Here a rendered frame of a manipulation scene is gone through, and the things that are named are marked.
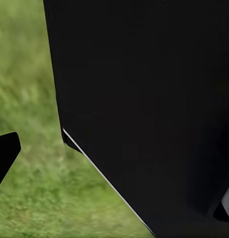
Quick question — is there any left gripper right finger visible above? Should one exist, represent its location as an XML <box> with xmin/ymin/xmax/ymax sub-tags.
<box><xmin>218</xmin><ymin>132</ymin><xmax>229</xmax><ymax>165</ymax></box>

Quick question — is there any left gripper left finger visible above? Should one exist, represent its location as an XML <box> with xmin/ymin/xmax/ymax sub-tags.
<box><xmin>0</xmin><ymin>132</ymin><xmax>21</xmax><ymax>184</ymax></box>

